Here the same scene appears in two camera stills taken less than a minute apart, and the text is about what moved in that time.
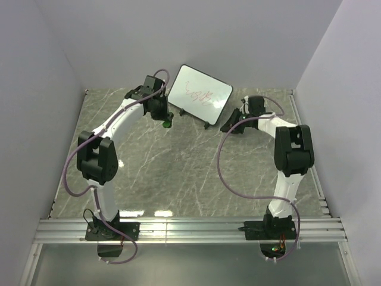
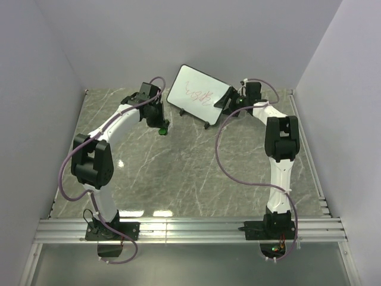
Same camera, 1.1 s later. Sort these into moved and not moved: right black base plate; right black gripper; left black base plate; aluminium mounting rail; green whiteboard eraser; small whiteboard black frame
Moved: right black gripper; green whiteboard eraser
Not moved: aluminium mounting rail; right black base plate; small whiteboard black frame; left black base plate
